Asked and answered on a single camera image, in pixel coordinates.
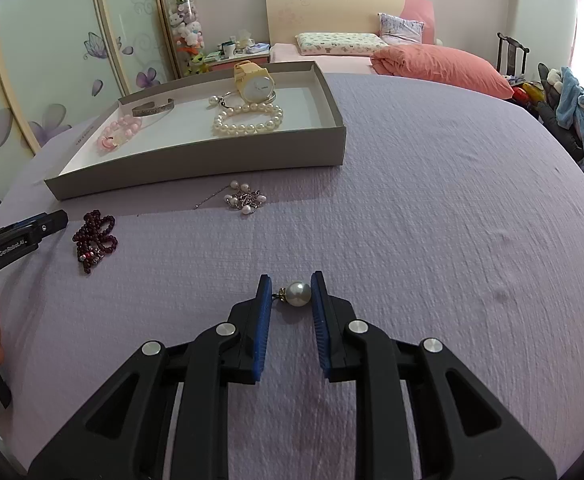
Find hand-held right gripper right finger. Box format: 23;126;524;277
310;270;558;480

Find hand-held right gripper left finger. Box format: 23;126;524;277
27;274;274;480

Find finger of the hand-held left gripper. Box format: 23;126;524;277
2;214;49;232
21;210;69;242

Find dark red bead bracelet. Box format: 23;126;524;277
72;212;119;276

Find pink bead bracelet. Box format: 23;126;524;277
97;114;144;152

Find wide silver cuff bracelet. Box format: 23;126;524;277
132;98;175;117

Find grey cardboard tray box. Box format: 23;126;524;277
44;60;347;200

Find white pearl bracelet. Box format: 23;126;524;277
212;102;284;137

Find thin silver bangle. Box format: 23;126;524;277
220;89;277;111

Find yellow wrist watch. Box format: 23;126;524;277
233;60;276;102

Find floral sliding door wardrobe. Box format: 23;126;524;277
0;0;183;241

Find green plush toy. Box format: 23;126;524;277
188;50;212;77

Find pink nightstand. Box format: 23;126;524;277
207;52;272;74

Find clear tube of plush toys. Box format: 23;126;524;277
164;0;208;78

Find pink bed mattress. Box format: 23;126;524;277
270;42;388;73

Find flat patterned pillow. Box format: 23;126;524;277
295;32;390;57

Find pink pillow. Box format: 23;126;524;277
370;44;514;100

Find small purple print pillow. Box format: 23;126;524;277
378;12;425;45

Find red and yellow toy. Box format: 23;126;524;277
509;77;543;104

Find dark office chair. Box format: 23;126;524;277
537;62;584;161

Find cream and pink headboard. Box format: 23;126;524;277
264;0;437;46

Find dark wooden chair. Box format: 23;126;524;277
496;32;531;79

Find blue fleece garment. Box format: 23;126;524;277
554;66;584;186

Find pearl cluster chain bracelet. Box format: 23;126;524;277
193;180;268;216

